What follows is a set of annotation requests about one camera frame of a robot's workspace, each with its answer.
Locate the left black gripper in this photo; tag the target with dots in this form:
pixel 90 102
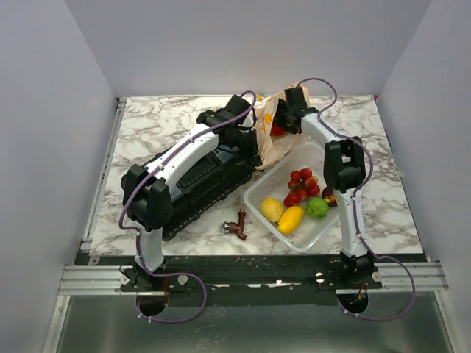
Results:
pixel 252 157

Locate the yellow fake lemon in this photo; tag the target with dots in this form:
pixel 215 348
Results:
pixel 272 209

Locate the dark red fake plum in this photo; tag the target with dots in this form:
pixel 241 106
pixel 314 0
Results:
pixel 329 197

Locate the orange plastic bag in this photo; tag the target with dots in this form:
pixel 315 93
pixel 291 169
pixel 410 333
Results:
pixel 272 148

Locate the yellow orange fake fruit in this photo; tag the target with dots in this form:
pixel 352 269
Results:
pixel 290 220

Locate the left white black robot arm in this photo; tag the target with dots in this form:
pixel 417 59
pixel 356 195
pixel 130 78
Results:
pixel 201 139

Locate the black plastic toolbox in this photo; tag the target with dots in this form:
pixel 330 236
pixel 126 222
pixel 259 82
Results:
pixel 209 181

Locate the clear plastic basket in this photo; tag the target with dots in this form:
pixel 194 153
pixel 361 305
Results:
pixel 274 183

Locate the green fake fruit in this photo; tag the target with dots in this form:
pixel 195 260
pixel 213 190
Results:
pixel 317 208

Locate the red fake cherry tomatoes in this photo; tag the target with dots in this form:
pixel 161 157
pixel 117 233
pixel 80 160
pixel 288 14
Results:
pixel 302 185

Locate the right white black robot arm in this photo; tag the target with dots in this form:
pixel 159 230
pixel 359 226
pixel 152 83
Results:
pixel 344 172

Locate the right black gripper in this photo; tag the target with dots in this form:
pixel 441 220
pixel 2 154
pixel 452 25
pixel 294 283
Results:
pixel 280 108

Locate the red fake apple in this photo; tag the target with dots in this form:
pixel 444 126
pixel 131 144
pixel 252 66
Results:
pixel 276 131

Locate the aluminium mounting rail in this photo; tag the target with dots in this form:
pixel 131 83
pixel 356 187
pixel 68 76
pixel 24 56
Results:
pixel 110 280

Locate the brown metal faucet tap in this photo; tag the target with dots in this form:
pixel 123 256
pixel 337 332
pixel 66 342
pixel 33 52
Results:
pixel 236 228

